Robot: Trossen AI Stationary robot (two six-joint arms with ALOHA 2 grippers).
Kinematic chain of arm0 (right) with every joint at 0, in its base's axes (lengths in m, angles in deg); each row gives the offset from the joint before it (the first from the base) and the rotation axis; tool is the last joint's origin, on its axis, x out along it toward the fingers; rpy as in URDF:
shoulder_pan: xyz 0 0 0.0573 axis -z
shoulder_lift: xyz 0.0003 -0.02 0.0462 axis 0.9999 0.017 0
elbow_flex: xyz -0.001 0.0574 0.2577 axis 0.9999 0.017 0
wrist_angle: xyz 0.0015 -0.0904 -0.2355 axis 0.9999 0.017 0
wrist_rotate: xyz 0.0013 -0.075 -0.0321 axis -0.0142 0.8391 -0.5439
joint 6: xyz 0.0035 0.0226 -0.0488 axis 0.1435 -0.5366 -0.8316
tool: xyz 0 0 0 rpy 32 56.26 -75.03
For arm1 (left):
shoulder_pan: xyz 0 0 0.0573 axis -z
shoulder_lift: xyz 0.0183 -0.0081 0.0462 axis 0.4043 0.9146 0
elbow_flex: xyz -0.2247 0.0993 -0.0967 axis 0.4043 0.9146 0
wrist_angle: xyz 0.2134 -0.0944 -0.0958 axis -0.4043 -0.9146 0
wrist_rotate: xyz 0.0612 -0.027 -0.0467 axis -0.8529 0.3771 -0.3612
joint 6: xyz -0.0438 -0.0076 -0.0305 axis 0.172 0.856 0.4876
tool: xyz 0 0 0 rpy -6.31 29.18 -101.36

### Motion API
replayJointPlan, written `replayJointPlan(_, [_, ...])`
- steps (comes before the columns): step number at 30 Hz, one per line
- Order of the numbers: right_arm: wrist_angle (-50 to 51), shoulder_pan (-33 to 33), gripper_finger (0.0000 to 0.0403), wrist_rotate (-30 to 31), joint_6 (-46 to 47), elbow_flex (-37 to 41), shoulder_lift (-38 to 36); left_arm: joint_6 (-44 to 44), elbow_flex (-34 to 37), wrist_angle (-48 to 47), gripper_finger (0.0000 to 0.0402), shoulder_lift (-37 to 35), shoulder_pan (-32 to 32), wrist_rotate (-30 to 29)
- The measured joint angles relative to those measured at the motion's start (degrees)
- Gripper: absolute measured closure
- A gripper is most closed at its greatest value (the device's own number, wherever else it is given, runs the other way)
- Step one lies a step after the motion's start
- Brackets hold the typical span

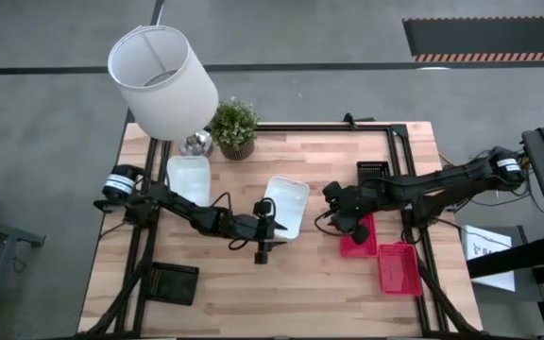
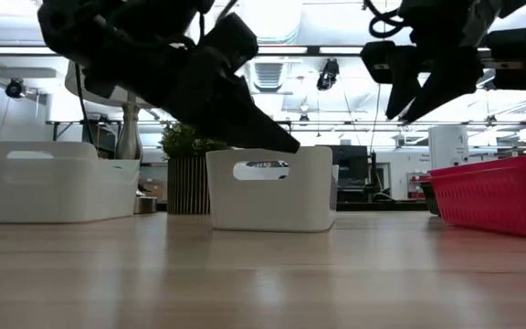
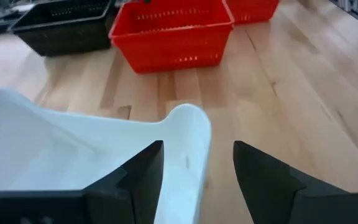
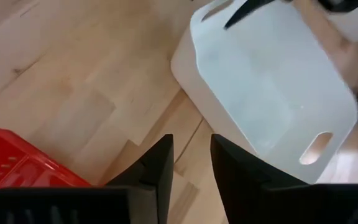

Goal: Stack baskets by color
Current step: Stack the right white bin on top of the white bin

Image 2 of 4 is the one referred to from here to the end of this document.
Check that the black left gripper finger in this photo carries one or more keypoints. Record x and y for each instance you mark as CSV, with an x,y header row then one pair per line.
x,y
217,105

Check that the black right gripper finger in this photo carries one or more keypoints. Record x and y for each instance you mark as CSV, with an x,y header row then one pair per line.
x,y
404,77
450,77

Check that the white plastic bin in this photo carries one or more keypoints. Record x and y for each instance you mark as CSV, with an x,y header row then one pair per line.
x,y
267,205
62,196
80,148

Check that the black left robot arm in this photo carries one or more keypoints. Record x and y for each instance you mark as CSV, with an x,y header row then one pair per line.
x,y
108,16

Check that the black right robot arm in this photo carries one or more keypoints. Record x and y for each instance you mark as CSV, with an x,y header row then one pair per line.
x,y
450,18

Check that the white shade table lamp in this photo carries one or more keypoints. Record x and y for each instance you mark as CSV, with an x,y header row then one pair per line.
x,y
128,132

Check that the white cylindrical appliance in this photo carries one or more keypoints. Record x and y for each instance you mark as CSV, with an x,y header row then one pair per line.
x,y
448,146

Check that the black ceiling spotlight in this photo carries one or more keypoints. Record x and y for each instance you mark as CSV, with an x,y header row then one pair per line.
x,y
328,73

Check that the green plant in ribbed pot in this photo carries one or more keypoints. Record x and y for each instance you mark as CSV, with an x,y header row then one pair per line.
x,y
187,187

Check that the long ceiling light bar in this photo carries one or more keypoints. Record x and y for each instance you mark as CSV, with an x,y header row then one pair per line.
x,y
299,50

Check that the black monitor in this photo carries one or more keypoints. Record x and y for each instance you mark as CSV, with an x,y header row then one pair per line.
x,y
352,164

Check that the brown cardboard box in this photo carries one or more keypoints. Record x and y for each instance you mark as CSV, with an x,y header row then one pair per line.
x,y
153,189

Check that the red and white box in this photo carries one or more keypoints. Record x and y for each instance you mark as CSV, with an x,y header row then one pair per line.
x,y
416,185

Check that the black plastic slotted basket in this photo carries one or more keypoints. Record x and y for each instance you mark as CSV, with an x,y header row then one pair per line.
x,y
432,198

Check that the red plastic mesh basket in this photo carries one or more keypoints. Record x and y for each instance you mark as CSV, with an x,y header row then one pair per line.
x,y
496,201

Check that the silver ventilation duct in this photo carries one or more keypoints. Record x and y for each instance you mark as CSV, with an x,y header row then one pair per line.
x,y
270,18

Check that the black ceiling camera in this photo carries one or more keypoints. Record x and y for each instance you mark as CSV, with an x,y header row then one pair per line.
x,y
14,88

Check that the black aluminium table frame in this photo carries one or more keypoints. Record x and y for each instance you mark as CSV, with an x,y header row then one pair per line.
x,y
381,206

